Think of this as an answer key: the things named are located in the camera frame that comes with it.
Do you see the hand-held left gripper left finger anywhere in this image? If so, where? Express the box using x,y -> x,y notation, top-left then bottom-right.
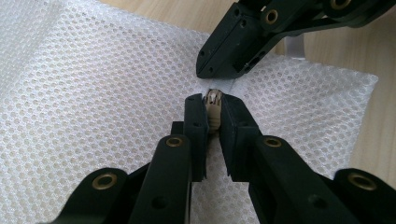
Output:
128,92 -> 210,224

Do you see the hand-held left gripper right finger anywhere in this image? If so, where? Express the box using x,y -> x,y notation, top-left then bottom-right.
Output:
219,92 -> 361,224

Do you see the beige zipper pull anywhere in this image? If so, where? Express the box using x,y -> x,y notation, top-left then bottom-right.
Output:
204,88 -> 224,134

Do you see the white mesh laundry bag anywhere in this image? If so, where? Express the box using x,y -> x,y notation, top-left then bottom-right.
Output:
0,0 -> 380,224

